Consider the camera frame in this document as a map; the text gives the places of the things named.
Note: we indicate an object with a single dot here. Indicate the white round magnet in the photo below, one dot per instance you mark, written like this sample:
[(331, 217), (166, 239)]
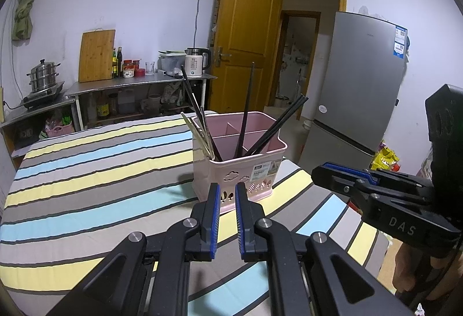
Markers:
[(322, 109)]

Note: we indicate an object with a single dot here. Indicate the amber sauce bottle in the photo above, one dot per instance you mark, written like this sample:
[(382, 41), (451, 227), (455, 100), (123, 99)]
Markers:
[(103, 108)]

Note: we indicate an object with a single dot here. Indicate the small pot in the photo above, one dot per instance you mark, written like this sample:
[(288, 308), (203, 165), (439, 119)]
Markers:
[(154, 102)]

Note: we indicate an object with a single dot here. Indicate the bundle of black chopsticks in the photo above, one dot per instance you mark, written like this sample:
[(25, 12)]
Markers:
[(245, 113)]

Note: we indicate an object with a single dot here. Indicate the dark box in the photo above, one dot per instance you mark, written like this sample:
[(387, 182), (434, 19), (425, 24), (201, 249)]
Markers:
[(25, 136)]

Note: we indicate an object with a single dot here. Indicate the crumpled cloth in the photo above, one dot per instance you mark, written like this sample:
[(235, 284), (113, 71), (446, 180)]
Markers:
[(170, 95)]

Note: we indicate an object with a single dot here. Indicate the dark oil bottle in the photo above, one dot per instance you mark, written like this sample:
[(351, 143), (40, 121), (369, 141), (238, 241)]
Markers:
[(119, 64)]

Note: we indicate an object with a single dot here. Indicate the yellow snack packet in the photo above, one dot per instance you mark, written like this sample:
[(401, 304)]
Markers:
[(386, 158)]

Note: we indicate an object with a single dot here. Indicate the blue white fridge label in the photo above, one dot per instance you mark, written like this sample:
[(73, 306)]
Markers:
[(400, 42)]

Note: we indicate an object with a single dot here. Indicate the striped tablecloth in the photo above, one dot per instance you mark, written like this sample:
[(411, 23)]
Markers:
[(90, 200)]

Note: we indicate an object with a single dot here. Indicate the clear bottle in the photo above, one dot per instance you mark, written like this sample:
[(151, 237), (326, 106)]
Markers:
[(92, 109)]

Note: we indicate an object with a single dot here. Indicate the pink utensil basket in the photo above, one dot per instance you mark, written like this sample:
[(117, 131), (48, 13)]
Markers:
[(231, 171)]

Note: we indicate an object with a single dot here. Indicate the grey refrigerator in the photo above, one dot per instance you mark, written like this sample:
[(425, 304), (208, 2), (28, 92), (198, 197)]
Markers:
[(354, 84)]

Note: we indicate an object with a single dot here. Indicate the olive green curtain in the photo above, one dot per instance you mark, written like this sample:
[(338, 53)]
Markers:
[(23, 12)]

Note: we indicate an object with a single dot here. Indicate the bamboo cutting board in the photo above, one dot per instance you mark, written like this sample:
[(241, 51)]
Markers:
[(96, 55)]

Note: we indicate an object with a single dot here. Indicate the white label red lid jar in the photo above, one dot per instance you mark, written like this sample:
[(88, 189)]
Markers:
[(128, 71)]

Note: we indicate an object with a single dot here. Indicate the brown inner door frame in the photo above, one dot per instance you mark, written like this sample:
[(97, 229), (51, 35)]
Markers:
[(300, 13)]

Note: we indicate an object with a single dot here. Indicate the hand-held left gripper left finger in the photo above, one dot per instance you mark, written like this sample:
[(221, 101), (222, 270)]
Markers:
[(213, 214)]

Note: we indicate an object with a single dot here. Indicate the white electric kettle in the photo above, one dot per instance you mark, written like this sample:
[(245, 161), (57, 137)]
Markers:
[(193, 66)]

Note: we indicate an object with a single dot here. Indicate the drinking glass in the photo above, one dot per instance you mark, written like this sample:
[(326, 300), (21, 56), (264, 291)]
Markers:
[(149, 69)]

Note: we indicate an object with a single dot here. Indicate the person's right hand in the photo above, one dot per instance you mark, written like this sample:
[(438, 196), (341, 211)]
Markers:
[(407, 265)]

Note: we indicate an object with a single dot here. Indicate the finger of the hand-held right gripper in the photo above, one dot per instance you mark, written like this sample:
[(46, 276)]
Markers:
[(336, 180), (347, 169)]

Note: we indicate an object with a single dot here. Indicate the yellow oil bottle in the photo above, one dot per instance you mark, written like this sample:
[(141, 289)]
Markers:
[(114, 66)]

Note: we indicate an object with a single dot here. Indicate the steel shelf table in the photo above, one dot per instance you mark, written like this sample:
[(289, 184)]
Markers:
[(119, 82)]

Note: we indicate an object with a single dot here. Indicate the beige power strip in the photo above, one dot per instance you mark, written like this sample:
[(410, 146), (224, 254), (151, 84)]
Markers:
[(1, 102)]

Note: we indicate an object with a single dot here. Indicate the clear plastic storage box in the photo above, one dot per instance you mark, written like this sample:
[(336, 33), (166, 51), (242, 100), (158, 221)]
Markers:
[(170, 62)]

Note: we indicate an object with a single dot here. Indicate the yellow wooden door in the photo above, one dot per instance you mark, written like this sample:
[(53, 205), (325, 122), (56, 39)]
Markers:
[(246, 19)]

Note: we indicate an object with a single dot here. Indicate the beige wooden chopstick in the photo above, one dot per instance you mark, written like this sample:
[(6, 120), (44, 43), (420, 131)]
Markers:
[(202, 136), (193, 132)]

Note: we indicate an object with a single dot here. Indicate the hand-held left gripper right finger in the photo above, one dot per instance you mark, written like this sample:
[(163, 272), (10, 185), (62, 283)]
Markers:
[(241, 218)]

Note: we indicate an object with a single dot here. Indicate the steel steamer pot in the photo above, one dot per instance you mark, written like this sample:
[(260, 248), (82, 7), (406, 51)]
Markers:
[(43, 75)]

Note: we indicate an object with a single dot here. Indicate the glass jar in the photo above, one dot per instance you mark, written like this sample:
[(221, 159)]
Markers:
[(113, 105)]

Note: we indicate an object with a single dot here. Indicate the narrow wall hanging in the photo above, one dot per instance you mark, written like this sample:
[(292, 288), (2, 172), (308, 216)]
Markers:
[(216, 12)]

